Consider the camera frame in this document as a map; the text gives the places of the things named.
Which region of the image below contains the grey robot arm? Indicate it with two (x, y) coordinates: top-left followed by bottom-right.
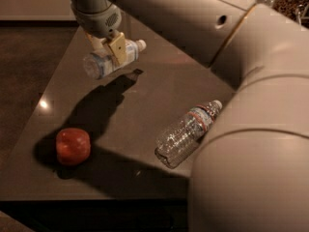
(71, 0), (309, 232)

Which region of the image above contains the blue labelled plastic bottle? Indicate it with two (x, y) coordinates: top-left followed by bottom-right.
(83, 40), (147, 80)

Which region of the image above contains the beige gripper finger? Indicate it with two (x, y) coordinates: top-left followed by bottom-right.
(107, 32), (126, 66)
(85, 33), (106, 50)

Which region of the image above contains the clear water bottle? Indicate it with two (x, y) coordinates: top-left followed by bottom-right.
(154, 100), (223, 169)

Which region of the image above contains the jar of brown nuts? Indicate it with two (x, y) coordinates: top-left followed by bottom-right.
(273, 0), (309, 28)

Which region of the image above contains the red apple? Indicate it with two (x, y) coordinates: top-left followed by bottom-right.
(56, 128), (91, 166)

